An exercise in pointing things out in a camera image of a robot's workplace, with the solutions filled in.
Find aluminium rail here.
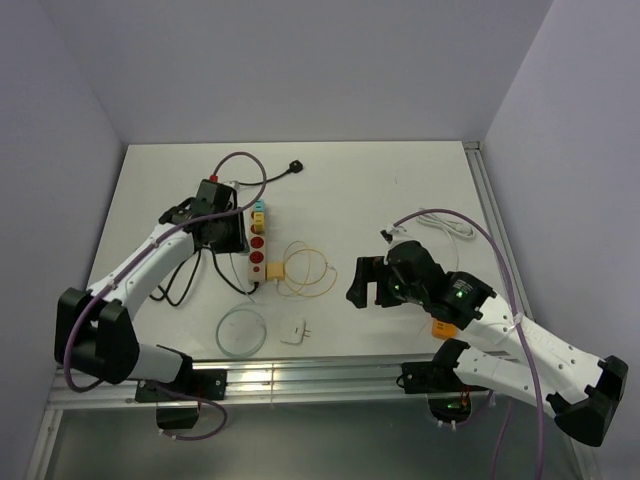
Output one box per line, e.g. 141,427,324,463
463,142,534,319
47,355,569,412

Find yellow two-tone charger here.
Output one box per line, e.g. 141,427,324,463
252,212,265,234

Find orange power strip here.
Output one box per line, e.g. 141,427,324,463
431,319,457,340

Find white power cord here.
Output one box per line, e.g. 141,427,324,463
415,207,476,271

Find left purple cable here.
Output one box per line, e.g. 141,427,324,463
62,151,267,441

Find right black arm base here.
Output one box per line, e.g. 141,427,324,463
396,339,472,424

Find orange-yellow charger with cable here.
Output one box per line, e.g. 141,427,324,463
266,262,286,287

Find aluminium front rail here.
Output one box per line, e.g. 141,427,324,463
47,355,569,412

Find white charger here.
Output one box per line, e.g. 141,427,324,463
278,317,310,345

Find yellow charging cable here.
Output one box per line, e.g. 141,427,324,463
277,240,338,299

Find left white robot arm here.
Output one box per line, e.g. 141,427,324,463
54,177,248,399

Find black power cord with plug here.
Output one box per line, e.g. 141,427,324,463
149,159,307,307

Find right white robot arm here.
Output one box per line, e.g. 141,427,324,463
346,241,629,447

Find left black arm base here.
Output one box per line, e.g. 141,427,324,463
134,369,229,441

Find beige red power strip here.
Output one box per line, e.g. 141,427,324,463
247,205,267,285

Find aluminium right side rail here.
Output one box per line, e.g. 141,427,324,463
463,142,534,319

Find teal two-tone charger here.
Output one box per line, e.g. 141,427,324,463
254,200,266,213

